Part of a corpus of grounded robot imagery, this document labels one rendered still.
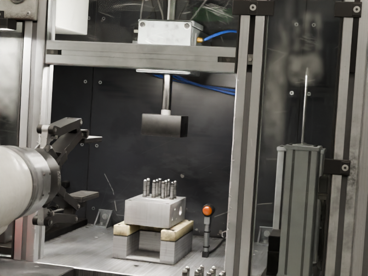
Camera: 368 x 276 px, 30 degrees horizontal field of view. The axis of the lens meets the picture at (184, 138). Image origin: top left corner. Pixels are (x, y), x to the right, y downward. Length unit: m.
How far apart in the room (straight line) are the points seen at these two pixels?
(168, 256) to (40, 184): 0.60
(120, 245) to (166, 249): 0.10
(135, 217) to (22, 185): 0.65
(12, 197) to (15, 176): 0.03
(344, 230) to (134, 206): 0.43
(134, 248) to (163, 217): 0.11
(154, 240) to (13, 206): 0.74
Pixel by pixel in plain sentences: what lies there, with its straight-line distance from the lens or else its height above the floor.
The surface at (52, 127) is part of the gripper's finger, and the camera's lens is 0.92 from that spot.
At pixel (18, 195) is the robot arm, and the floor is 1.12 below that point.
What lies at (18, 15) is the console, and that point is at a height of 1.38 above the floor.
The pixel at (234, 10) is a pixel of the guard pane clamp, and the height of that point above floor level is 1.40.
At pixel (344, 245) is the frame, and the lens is 1.22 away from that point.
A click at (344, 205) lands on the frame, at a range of 1.21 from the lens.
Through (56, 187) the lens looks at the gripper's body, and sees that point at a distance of 0.89.
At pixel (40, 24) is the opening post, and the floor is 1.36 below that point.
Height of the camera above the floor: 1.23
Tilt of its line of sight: 3 degrees down
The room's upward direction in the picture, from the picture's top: 3 degrees clockwise
